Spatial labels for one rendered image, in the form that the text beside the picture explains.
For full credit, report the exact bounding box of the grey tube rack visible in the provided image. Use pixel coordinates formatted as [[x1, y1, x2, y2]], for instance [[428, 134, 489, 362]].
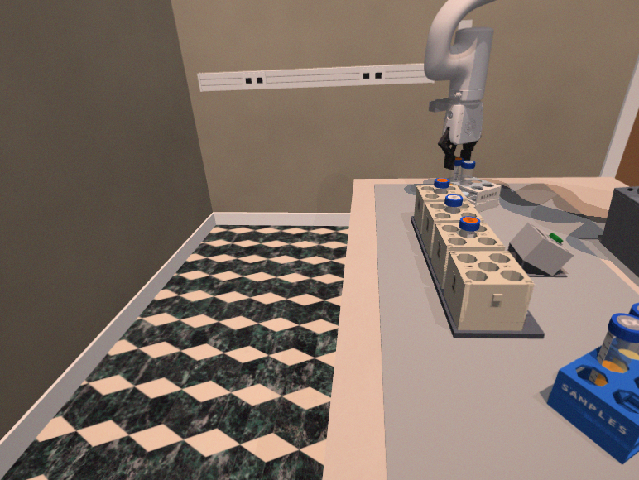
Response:
[[449, 177, 499, 213]]

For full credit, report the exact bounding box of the blue tube rack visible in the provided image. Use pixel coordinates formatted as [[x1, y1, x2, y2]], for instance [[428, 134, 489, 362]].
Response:
[[547, 345, 639, 464]]

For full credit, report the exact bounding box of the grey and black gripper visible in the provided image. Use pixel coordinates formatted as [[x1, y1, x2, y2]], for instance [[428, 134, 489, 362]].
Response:
[[438, 100, 483, 170]]

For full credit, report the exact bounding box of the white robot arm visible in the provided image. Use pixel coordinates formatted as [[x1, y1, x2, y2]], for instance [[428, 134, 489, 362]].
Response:
[[424, 0, 496, 112]]

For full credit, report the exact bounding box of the grey bench mat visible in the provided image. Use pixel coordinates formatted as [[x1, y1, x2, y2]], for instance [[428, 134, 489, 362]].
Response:
[[374, 183, 639, 480]]

